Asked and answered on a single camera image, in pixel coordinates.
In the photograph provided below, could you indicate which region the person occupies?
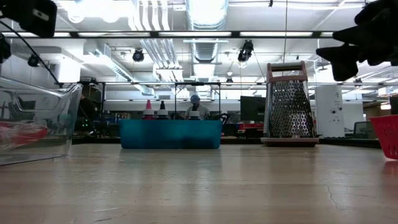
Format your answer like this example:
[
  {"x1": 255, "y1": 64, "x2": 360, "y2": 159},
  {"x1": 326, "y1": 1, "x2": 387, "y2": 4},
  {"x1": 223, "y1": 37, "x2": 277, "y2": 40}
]
[{"x1": 185, "y1": 94, "x2": 211, "y2": 121}]

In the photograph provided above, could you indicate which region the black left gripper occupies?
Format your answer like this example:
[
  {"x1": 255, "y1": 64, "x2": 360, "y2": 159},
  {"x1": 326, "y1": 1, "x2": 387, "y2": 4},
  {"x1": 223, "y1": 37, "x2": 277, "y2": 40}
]
[{"x1": 0, "y1": 0, "x2": 58, "y2": 37}]

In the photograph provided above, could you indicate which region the red plastic basket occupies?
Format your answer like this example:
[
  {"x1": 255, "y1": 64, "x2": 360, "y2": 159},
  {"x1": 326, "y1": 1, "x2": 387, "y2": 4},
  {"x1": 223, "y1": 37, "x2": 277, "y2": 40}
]
[{"x1": 369, "y1": 114, "x2": 398, "y2": 161}]

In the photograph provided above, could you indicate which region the black monitor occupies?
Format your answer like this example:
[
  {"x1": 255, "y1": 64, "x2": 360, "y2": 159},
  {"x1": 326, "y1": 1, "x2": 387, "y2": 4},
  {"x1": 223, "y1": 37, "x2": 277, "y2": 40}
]
[{"x1": 239, "y1": 95, "x2": 267, "y2": 123}]

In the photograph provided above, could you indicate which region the pink food colouring bottle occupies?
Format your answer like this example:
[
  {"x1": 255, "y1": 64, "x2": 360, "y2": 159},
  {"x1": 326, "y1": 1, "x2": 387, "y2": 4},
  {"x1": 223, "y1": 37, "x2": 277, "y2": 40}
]
[{"x1": 142, "y1": 99, "x2": 155, "y2": 121}]

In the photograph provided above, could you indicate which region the red snack packet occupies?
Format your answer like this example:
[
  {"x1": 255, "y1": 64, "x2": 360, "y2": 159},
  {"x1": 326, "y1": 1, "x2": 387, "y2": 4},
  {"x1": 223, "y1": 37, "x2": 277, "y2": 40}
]
[{"x1": 0, "y1": 121, "x2": 49, "y2": 150}]

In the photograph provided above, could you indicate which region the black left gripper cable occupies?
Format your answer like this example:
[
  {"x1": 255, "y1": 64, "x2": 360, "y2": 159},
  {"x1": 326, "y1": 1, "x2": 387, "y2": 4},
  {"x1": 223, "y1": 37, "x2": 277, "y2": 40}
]
[{"x1": 0, "y1": 20, "x2": 65, "y2": 88}]

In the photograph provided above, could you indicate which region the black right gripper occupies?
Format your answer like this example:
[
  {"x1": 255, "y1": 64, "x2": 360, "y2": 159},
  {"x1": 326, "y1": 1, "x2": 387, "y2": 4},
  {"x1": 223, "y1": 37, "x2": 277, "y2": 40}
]
[{"x1": 316, "y1": 0, "x2": 398, "y2": 82}]

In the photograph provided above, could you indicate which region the silver ventilation duct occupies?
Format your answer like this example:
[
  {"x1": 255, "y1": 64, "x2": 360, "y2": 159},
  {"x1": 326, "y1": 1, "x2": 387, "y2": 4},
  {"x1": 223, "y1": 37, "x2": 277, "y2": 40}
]
[{"x1": 185, "y1": 0, "x2": 229, "y2": 63}]

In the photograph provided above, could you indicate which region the black food colouring bottle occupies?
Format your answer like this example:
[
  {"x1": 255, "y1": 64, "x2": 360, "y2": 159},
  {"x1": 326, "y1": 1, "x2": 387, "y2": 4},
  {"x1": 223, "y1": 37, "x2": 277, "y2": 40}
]
[
  {"x1": 156, "y1": 100, "x2": 169, "y2": 121},
  {"x1": 188, "y1": 104, "x2": 201, "y2": 121}
]

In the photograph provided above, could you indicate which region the pink box grater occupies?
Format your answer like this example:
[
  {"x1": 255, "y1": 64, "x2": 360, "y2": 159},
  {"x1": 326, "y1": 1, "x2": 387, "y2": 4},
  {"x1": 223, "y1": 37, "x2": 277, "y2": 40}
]
[{"x1": 260, "y1": 60, "x2": 320, "y2": 148}]

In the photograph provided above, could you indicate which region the white cabinet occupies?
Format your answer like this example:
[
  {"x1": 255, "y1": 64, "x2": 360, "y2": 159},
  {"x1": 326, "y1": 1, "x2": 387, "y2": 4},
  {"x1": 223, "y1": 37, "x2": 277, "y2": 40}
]
[{"x1": 314, "y1": 84, "x2": 345, "y2": 139}]

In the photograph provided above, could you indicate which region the clear glass baking dish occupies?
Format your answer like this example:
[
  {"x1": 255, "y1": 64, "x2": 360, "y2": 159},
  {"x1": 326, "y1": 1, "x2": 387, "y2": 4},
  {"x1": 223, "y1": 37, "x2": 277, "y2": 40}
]
[{"x1": 0, "y1": 76, "x2": 84, "y2": 167}]

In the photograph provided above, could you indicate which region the teal plastic bin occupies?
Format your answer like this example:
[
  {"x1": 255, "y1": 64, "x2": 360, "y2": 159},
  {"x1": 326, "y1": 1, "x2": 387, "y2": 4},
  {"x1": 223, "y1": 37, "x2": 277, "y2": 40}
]
[{"x1": 119, "y1": 119, "x2": 223, "y2": 149}]

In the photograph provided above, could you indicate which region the black ceiling spotlight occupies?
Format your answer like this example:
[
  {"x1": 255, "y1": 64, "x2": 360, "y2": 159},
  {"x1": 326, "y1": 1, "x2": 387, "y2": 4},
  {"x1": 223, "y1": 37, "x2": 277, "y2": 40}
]
[
  {"x1": 132, "y1": 49, "x2": 146, "y2": 63},
  {"x1": 238, "y1": 39, "x2": 255, "y2": 63},
  {"x1": 27, "y1": 54, "x2": 40, "y2": 68}
]

